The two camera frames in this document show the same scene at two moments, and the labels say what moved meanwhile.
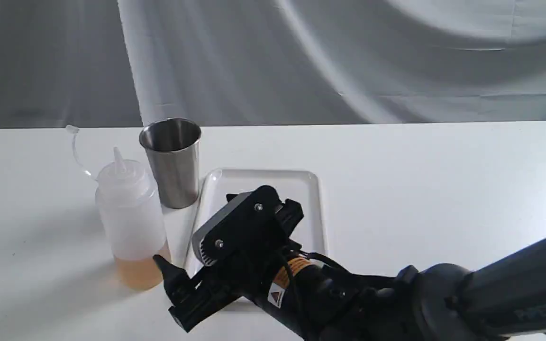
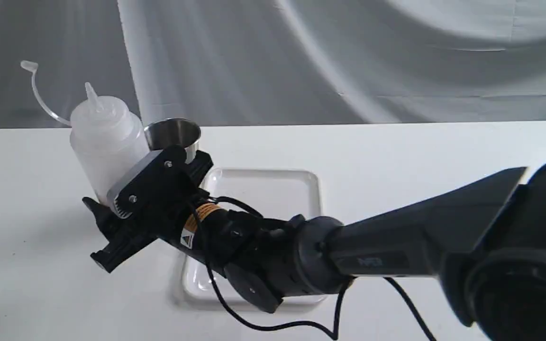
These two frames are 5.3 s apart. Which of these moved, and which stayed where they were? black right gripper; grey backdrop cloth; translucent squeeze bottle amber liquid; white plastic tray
Moved: translucent squeeze bottle amber liquid; black right gripper
Stayed: white plastic tray; grey backdrop cloth
